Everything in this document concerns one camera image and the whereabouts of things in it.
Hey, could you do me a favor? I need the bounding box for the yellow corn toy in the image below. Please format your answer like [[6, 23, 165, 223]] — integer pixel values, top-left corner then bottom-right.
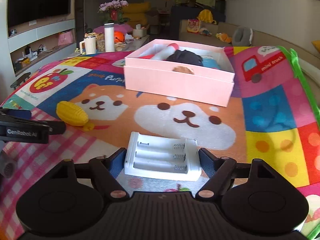
[[56, 101, 89, 127]]

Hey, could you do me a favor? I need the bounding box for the white battery charger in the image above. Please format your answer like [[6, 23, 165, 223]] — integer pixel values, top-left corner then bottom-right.
[[124, 132, 202, 181]]

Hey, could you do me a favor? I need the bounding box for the blue white tissue pack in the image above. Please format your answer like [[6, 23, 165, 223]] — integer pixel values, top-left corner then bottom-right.
[[202, 57, 221, 69]]

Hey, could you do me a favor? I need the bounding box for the black plush toy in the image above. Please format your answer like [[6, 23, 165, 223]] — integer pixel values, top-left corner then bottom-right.
[[166, 50, 203, 66]]

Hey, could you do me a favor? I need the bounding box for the white red foam rocket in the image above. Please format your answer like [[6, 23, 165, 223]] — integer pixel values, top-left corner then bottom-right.
[[139, 43, 179, 61]]

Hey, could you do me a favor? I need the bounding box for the colourful cartoon play mat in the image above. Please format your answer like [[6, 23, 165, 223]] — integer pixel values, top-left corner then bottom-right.
[[1, 47, 319, 239]]

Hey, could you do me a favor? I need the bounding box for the pink cardboard box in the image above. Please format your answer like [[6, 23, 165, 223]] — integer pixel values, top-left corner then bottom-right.
[[124, 39, 235, 107]]

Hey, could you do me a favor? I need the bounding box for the snack jar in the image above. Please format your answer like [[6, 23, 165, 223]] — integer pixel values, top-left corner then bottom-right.
[[95, 33, 105, 52]]

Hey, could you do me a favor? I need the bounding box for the black television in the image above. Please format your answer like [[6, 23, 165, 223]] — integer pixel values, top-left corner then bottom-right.
[[7, 0, 71, 27]]

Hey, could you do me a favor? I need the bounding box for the white tall thermos bottle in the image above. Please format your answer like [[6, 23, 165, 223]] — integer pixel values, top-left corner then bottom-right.
[[104, 23, 114, 52]]

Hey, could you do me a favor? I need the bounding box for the tissue box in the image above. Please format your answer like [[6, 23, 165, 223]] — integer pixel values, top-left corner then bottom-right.
[[132, 24, 148, 38]]

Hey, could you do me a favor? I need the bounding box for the pink flower bouquet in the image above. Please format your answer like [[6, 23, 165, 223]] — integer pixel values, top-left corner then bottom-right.
[[98, 0, 130, 24]]

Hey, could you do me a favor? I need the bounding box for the orange plush toy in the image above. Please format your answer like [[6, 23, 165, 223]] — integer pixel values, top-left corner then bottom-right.
[[216, 33, 232, 44]]

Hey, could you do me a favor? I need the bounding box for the grey neck pillow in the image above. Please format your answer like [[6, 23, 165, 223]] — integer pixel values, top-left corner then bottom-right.
[[232, 27, 253, 47]]

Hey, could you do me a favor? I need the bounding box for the beige sofa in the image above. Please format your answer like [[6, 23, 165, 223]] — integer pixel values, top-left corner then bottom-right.
[[179, 20, 319, 68]]

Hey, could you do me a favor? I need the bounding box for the colourful toy package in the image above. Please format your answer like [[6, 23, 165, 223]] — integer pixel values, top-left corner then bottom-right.
[[187, 19, 201, 34]]

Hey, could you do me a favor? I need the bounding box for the yellow jacket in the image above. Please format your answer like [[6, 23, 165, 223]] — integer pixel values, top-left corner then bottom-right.
[[197, 9, 217, 24]]

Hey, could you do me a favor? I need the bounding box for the yellow cushion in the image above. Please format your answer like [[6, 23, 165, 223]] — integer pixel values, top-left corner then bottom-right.
[[311, 40, 320, 53]]

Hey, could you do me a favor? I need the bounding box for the white mug with handle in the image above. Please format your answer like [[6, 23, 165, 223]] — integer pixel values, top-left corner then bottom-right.
[[79, 35, 97, 55]]

